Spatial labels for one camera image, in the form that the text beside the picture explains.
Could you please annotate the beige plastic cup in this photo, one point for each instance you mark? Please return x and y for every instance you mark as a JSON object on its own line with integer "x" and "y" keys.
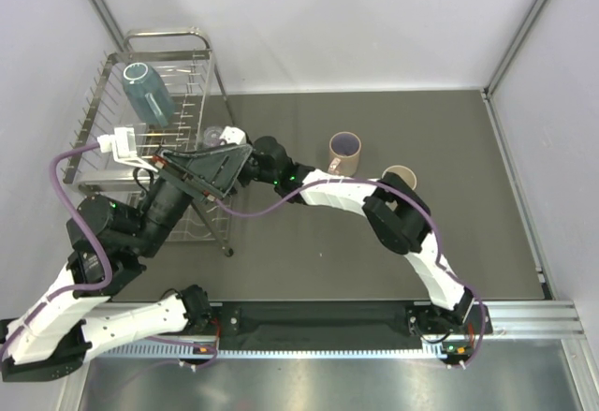
{"x": 406, "y": 174}

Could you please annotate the clear glass cup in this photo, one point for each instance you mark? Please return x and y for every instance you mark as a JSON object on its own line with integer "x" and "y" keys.
{"x": 211, "y": 136}

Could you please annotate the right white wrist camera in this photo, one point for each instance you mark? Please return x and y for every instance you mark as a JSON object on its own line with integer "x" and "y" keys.
{"x": 232, "y": 135}

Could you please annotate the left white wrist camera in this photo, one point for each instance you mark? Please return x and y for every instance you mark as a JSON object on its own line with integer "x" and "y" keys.
{"x": 121, "y": 143}

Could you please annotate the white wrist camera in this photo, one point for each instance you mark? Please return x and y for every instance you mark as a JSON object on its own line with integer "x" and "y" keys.
{"x": 232, "y": 135}
{"x": 121, "y": 143}

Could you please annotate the steel dish rack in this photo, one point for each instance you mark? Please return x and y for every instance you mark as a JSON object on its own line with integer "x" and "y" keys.
{"x": 184, "y": 59}

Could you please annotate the left aluminium frame post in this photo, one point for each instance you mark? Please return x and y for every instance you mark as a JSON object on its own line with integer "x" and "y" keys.
{"x": 109, "y": 22}

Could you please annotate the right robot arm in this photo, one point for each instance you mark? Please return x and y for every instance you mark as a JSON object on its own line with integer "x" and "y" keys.
{"x": 400, "y": 220}

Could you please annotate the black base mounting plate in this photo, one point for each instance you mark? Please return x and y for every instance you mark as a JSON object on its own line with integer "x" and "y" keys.
{"x": 329, "y": 324}

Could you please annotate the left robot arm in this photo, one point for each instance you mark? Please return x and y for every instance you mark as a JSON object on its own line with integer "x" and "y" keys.
{"x": 109, "y": 237}

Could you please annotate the right aluminium frame post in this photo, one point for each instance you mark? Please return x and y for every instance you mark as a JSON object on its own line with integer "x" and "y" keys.
{"x": 532, "y": 14}

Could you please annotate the pink mug lavender inside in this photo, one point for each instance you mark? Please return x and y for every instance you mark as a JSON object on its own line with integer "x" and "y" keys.
{"x": 344, "y": 153}

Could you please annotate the aluminium frame post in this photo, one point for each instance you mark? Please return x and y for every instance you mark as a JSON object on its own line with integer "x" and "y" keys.
{"x": 109, "y": 22}
{"x": 532, "y": 14}

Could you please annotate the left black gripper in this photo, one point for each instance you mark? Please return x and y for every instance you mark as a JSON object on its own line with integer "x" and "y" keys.
{"x": 216, "y": 169}

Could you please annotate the teal ceramic mug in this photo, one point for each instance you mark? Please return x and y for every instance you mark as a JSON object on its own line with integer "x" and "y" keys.
{"x": 147, "y": 94}

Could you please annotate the grey slotted cable duct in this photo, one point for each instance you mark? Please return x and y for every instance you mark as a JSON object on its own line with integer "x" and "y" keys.
{"x": 155, "y": 350}

